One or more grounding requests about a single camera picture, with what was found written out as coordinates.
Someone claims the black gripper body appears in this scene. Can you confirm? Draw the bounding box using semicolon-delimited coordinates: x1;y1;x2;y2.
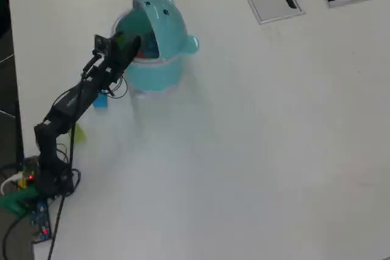
97;40;132;86

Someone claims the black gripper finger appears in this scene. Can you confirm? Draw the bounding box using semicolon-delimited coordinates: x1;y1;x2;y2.
124;35;142;61
113;30;126;50

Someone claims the blue lego block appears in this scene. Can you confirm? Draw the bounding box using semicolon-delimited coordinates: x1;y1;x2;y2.
93;92;108;109

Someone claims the green lego block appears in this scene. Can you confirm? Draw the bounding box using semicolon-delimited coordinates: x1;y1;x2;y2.
68;122;87;144

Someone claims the teal animal-shaped bin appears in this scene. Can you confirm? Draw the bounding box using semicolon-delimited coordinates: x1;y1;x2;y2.
111;0;200;93

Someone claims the small green controller board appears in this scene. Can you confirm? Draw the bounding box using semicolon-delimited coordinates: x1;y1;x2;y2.
21;155;40;181

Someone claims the green table clamp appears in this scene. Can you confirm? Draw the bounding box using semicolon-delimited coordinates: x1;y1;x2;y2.
0;186;39;215

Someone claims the blue circuit board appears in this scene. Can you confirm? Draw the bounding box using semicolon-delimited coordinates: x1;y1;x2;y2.
30;199;52;244

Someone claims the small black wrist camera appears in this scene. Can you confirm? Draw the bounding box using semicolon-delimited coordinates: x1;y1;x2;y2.
93;33;112;57

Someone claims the thin black servo wire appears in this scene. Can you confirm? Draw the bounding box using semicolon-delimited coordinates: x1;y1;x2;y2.
105;72;129;99

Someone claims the white cable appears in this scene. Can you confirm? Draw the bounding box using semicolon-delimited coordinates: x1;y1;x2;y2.
0;173;24;195

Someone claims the black camera cable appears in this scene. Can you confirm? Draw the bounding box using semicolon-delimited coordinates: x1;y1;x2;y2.
47;68;88;260

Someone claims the black power cable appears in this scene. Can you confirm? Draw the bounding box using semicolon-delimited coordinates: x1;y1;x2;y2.
0;213;31;260

